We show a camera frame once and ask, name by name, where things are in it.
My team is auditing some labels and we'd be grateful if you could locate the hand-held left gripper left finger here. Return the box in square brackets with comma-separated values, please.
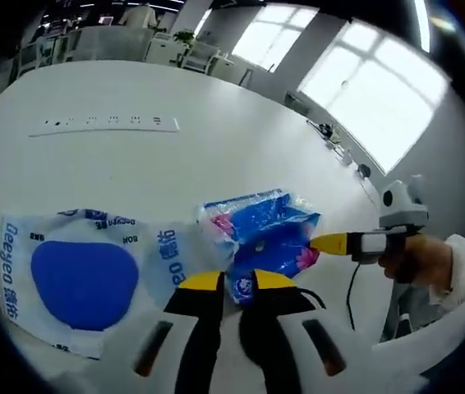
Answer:
[88, 269, 226, 394]

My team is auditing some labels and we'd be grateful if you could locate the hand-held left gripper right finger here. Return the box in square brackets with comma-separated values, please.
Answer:
[238, 268, 414, 394]

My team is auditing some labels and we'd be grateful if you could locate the blue tissue packet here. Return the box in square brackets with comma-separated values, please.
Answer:
[194, 187, 325, 309]

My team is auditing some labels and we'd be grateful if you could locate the white pack with blue oval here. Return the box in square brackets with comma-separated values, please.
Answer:
[0, 206, 201, 361]

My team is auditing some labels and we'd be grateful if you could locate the person's right hand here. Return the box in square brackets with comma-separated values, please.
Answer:
[379, 235, 456, 286]

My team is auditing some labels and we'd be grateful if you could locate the large bright window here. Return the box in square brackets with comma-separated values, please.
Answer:
[299, 19, 450, 174]

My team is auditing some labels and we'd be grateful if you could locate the white table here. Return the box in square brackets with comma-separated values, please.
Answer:
[0, 60, 422, 394]

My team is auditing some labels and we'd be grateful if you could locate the narrow bright window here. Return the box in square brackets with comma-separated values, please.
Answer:
[231, 5, 320, 74]

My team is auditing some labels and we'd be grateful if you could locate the white power strip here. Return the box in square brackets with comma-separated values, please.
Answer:
[28, 115, 181, 138]

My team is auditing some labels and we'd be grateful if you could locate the white office chair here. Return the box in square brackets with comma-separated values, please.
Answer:
[180, 40, 234, 78]

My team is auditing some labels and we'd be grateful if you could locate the green potted plant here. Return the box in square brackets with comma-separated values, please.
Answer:
[173, 28, 198, 46]

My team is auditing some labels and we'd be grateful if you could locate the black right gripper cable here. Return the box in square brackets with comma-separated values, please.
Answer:
[346, 260, 361, 331]

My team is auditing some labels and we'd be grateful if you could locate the desk cable clutter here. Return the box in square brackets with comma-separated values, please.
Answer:
[305, 117, 356, 166]

